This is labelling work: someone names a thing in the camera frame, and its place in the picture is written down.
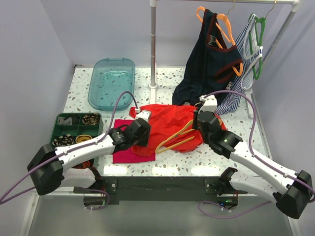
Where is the red tank top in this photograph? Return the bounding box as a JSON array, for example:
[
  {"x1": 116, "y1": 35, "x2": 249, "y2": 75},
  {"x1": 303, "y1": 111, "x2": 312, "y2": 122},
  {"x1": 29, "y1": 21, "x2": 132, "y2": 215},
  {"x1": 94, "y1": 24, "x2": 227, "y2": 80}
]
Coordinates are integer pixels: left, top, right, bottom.
[{"x1": 128, "y1": 103, "x2": 228, "y2": 158}]

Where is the yellow hanger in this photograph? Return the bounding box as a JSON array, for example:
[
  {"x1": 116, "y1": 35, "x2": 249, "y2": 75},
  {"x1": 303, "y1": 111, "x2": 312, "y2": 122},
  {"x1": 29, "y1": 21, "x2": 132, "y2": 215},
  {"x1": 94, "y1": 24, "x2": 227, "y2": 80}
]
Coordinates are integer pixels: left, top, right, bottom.
[{"x1": 155, "y1": 119, "x2": 200, "y2": 154}]

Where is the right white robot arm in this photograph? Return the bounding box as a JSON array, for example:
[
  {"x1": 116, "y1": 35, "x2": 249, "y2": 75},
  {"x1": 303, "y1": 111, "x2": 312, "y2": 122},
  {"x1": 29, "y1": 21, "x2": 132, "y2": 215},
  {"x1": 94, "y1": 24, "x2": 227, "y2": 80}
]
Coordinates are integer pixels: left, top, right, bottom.
[{"x1": 192, "y1": 111, "x2": 315, "y2": 219}]

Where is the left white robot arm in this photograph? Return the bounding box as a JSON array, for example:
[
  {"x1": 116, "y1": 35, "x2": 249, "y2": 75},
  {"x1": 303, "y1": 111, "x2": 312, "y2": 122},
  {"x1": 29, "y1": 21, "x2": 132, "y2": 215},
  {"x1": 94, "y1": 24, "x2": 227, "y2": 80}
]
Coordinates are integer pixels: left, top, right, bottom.
[{"x1": 27, "y1": 117, "x2": 151, "y2": 196}]

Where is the navy tank top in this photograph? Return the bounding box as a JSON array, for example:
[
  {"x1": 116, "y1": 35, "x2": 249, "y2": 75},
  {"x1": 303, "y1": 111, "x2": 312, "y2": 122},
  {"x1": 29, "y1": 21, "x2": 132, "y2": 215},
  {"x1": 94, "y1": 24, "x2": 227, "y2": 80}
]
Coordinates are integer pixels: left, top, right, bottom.
[{"x1": 172, "y1": 9, "x2": 243, "y2": 106}]

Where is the white hanger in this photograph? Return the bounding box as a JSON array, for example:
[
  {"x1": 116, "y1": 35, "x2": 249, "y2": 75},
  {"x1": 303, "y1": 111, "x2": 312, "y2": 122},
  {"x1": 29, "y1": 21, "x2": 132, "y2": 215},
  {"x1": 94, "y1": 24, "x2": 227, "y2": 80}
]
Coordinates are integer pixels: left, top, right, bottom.
[{"x1": 241, "y1": 16, "x2": 260, "y2": 93}]

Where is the orange hanger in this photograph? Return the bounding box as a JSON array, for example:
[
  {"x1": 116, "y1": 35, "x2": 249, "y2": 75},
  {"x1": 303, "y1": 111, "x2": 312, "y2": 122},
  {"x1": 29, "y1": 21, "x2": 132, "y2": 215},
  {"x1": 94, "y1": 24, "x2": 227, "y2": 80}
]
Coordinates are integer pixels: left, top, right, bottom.
[{"x1": 195, "y1": 0, "x2": 244, "y2": 76}]

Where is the blue striped tank top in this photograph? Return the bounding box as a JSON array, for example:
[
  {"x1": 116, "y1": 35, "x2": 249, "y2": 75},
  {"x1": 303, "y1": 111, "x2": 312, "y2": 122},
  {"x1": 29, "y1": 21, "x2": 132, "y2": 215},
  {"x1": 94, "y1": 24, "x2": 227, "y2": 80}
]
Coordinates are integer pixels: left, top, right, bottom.
[{"x1": 214, "y1": 13, "x2": 264, "y2": 116}]

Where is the green hanger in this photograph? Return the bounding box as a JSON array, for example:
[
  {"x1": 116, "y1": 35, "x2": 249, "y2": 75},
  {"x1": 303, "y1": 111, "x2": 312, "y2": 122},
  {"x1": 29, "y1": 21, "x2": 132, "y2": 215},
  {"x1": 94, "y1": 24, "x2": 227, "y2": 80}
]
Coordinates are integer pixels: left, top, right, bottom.
[{"x1": 248, "y1": 0, "x2": 277, "y2": 80}]

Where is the magenta folded cloth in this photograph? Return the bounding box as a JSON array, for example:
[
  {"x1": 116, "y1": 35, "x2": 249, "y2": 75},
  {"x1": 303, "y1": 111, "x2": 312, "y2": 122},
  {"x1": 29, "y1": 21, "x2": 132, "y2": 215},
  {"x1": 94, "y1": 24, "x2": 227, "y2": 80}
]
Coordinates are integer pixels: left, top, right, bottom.
[{"x1": 113, "y1": 119, "x2": 156, "y2": 164}]

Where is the green compartment tray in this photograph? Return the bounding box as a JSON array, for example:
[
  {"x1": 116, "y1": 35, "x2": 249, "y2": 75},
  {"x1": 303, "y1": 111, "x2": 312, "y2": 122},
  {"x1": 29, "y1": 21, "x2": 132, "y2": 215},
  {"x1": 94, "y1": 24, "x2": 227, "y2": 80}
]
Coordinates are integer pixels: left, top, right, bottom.
[{"x1": 43, "y1": 112, "x2": 104, "y2": 175}]

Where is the teal transparent plastic bin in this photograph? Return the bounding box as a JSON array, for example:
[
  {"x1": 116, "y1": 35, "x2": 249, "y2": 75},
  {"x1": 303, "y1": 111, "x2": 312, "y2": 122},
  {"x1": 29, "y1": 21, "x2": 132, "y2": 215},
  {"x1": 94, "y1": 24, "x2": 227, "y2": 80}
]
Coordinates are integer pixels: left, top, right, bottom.
[{"x1": 88, "y1": 59, "x2": 135, "y2": 112}]

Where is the white clothes rack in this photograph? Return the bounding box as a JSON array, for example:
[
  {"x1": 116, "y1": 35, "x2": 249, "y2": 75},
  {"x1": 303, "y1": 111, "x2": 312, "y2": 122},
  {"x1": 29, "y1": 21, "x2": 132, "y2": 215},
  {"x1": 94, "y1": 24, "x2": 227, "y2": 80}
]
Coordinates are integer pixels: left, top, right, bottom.
[{"x1": 149, "y1": 0, "x2": 302, "y2": 104}]

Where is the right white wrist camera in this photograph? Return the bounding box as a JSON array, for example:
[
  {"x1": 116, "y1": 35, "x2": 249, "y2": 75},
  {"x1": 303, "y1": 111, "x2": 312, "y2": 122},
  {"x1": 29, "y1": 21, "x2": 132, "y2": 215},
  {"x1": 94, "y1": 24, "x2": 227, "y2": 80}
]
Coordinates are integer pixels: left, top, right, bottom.
[{"x1": 198, "y1": 95, "x2": 218, "y2": 113}]

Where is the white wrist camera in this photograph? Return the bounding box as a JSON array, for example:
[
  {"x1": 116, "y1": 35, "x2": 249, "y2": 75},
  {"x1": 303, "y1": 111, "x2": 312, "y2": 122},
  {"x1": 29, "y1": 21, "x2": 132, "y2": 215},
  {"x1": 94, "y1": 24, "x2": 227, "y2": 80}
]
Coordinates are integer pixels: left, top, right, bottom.
[
  {"x1": 135, "y1": 110, "x2": 151, "y2": 122},
  {"x1": 198, "y1": 95, "x2": 218, "y2": 113}
]

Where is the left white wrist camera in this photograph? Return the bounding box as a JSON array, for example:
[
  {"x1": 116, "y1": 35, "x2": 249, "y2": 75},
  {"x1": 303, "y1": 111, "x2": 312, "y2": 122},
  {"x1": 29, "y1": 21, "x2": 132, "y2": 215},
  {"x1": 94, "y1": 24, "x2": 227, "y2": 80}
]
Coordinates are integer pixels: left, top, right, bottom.
[{"x1": 135, "y1": 110, "x2": 151, "y2": 122}]

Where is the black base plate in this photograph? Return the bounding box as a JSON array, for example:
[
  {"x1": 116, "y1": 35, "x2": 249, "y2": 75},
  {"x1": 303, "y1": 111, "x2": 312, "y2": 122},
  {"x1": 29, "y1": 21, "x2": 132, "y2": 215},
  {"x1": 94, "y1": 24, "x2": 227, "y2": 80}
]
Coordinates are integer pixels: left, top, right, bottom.
[{"x1": 102, "y1": 177, "x2": 236, "y2": 205}]

